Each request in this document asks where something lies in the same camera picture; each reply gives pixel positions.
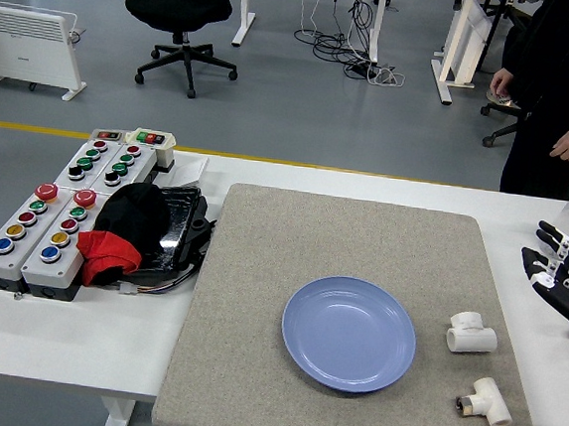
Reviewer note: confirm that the white desk leg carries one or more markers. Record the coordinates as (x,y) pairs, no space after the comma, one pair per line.
(243,25)
(378,27)

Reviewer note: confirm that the small metal bolt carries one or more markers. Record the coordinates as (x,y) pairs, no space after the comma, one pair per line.
(18,296)

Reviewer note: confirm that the plain white tee pipe fitting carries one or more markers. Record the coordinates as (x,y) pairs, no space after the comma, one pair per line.
(470,339)

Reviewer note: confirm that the small grey switch box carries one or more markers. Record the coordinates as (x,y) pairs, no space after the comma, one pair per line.
(97,134)

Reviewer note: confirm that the four-button control box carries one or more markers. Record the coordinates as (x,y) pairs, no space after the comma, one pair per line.
(70,159)
(136,172)

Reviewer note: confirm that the person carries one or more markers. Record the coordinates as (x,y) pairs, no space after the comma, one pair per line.
(566,73)

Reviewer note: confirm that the white panel heater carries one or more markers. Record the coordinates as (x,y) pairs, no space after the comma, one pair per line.
(24,51)

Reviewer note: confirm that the black office chair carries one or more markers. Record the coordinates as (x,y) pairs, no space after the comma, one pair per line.
(177,9)

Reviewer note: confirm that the person's right hand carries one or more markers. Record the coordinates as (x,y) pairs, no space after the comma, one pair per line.
(502,82)

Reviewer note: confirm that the grey-brown mat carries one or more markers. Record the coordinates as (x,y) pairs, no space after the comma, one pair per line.
(337,237)

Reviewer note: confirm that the red cloth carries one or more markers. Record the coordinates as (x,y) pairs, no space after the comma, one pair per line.
(106,252)

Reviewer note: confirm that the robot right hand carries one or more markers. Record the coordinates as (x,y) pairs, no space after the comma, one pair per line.
(556,296)

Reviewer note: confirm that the cream switch box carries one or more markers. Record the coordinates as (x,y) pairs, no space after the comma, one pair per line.
(162,152)

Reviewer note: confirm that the white paper sheet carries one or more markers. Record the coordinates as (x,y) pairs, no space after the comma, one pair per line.
(189,167)

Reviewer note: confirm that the blue round plate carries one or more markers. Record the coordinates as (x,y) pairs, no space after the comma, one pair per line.
(340,372)

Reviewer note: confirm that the black swivel chair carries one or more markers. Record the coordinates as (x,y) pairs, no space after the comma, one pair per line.
(500,134)

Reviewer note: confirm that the glossy black tray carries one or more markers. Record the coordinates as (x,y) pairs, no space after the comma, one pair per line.
(181,224)

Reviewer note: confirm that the black cloth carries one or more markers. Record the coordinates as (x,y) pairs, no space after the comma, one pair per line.
(135,215)

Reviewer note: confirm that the white tee fitting metal thread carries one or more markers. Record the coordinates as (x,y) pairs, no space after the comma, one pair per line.
(492,405)

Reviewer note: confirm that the white desk frame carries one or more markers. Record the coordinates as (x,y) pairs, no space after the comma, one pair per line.
(456,48)

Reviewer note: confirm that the yellow floor tape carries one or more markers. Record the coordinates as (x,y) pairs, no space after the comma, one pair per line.
(23,127)

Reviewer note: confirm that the white table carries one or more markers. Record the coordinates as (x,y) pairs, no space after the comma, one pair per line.
(104,337)

